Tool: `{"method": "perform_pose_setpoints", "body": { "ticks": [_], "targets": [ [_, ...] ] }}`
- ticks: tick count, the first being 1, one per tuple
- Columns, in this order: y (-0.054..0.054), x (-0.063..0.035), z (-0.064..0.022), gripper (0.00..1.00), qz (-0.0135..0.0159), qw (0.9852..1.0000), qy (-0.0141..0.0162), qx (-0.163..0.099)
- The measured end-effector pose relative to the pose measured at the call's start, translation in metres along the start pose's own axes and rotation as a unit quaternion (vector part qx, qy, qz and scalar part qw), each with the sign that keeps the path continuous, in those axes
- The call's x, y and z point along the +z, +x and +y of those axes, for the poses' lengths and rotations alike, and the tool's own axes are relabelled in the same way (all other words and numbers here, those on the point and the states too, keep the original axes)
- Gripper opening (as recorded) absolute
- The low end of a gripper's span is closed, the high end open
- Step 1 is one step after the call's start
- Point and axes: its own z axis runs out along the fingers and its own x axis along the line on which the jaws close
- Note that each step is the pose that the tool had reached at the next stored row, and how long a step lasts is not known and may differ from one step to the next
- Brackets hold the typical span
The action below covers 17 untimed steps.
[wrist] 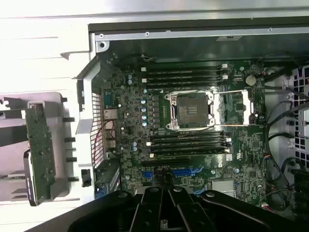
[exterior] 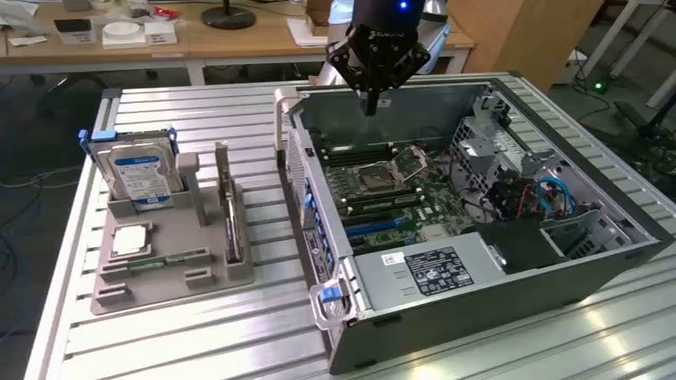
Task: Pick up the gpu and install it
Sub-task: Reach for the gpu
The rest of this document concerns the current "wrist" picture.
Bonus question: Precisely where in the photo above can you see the black wire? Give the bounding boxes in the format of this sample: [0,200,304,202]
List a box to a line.
[265,100,296,174]

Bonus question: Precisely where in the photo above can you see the silver chipset heatsink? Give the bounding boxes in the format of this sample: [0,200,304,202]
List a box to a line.
[211,179,237,198]

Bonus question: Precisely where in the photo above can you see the CPU socket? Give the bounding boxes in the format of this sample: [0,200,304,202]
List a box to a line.
[163,91,216,132]

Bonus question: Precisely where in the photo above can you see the silver socket cover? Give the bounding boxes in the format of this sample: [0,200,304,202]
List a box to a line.
[212,88,254,127]

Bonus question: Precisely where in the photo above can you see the RAM slot white latches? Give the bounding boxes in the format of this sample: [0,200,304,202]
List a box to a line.
[141,74,229,84]
[140,63,229,73]
[147,137,231,147]
[149,148,231,160]

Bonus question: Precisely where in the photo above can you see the black intrusion switch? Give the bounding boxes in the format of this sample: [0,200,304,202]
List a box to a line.
[81,168,92,188]

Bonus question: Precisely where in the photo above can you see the blue expansion slot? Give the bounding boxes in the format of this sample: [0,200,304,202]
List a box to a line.
[141,168,197,179]

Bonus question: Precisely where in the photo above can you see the green motherboard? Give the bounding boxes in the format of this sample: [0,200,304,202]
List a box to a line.
[100,59,268,207]

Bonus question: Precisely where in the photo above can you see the round coin battery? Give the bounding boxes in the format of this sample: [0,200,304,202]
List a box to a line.
[245,74,257,86]

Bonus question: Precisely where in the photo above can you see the black expansion slot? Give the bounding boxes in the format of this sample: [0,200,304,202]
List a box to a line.
[140,156,191,167]

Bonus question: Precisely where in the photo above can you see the grey parts rack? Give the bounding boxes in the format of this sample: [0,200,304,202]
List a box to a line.
[0,91,82,203]

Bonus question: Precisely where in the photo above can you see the open grey PC case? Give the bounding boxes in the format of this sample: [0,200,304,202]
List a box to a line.
[71,23,309,219]

